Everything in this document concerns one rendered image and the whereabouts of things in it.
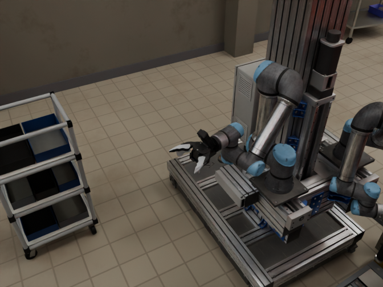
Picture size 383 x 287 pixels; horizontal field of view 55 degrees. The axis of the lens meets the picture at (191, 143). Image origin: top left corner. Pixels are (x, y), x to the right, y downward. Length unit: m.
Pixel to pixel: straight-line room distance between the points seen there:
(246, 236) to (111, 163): 1.47
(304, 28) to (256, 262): 1.39
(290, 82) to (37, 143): 1.57
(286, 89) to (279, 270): 1.20
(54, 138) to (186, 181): 1.01
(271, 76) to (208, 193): 1.33
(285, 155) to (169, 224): 1.29
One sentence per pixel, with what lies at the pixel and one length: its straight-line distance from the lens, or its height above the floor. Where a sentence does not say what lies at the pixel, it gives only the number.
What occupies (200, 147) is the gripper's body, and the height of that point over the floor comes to 1.25.
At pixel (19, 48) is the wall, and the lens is 4.35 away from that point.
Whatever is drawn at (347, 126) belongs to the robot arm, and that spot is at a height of 1.03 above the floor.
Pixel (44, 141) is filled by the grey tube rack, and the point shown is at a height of 0.79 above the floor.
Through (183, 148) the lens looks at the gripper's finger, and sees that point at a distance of 1.52.
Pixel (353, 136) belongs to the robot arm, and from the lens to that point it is 1.82.
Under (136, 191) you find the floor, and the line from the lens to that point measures 3.10.
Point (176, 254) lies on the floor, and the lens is 2.68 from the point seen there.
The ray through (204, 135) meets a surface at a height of 1.32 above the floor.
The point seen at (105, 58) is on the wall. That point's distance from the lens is 4.59.
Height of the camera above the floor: 2.21
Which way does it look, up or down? 39 degrees down
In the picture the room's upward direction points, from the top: straight up
